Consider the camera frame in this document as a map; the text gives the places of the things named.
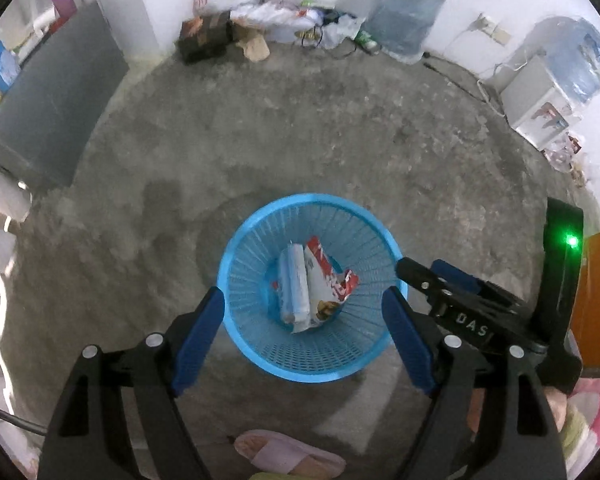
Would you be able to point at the orange stool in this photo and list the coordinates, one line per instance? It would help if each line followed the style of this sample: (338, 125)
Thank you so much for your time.
(597, 300)

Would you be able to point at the pile of white bags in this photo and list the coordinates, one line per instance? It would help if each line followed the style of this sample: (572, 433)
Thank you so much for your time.
(275, 15)

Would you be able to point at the red and white snack packet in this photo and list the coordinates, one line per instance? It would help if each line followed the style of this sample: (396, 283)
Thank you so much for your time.
(325, 285)

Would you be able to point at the blue plastic basket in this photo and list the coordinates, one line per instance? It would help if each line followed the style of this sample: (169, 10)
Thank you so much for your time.
(260, 360)

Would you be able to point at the white water dispenser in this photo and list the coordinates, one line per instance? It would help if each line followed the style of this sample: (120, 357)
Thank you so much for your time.
(530, 95)

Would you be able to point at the large blue water jug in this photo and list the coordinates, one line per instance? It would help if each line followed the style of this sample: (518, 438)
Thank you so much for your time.
(405, 10)

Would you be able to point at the dark grey cabinet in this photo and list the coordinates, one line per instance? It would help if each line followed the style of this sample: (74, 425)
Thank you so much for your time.
(55, 100)

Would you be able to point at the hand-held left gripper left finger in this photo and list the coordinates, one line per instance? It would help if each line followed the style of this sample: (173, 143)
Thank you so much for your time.
(200, 340)

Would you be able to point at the white wall outlet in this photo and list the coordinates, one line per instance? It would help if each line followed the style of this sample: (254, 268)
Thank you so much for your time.
(495, 30)

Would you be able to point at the brown crumpled paper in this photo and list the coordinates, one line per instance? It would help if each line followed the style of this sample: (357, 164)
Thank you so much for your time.
(254, 45)

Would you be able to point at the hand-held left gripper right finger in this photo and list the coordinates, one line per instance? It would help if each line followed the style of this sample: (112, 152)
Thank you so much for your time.
(405, 340)

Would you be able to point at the green can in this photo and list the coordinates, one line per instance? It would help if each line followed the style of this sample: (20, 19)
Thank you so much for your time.
(367, 42)

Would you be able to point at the colourful snack wrappers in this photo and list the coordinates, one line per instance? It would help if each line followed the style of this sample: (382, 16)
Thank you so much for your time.
(565, 150)

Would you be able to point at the white and blue packet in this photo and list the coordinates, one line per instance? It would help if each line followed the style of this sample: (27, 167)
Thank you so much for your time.
(295, 280)

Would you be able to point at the pink slipper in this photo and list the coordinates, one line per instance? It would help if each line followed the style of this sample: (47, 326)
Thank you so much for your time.
(280, 452)

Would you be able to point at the dark cardboard box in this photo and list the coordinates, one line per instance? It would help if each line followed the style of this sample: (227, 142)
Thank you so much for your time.
(205, 37)

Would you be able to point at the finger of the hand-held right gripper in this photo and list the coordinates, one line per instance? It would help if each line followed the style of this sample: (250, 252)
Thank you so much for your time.
(417, 275)
(455, 274)

